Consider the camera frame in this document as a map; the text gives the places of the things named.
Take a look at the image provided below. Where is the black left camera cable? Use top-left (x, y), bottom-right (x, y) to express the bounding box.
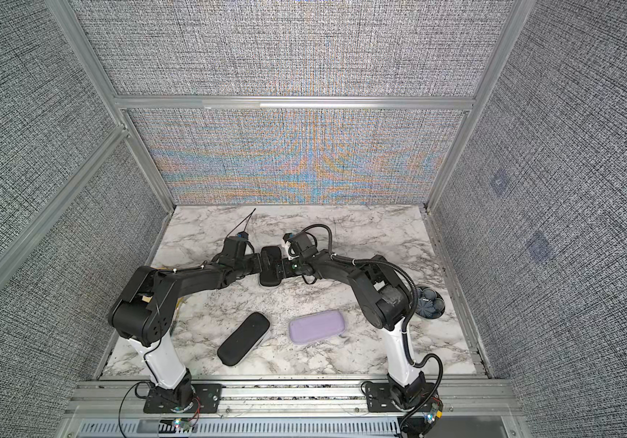
top-left (225, 207), bottom-right (257, 239)

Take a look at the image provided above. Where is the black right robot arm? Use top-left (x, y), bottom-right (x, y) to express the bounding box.
top-left (277, 227), bottom-right (444, 414)

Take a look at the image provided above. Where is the black right corrugated cable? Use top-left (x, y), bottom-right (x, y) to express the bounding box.
top-left (299, 223), bottom-right (446, 423)

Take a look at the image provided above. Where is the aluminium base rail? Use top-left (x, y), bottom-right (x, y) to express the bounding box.
top-left (56, 375), bottom-right (530, 437)

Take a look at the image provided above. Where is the grey umbrella case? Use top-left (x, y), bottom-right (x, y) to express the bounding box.
top-left (259, 246), bottom-right (284, 288)
top-left (289, 310), bottom-right (346, 345)

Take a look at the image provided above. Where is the dark blue flower bowl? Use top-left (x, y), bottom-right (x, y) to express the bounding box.
top-left (415, 286), bottom-right (446, 319)

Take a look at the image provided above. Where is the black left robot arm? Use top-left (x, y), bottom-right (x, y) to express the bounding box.
top-left (107, 232), bottom-right (262, 412)

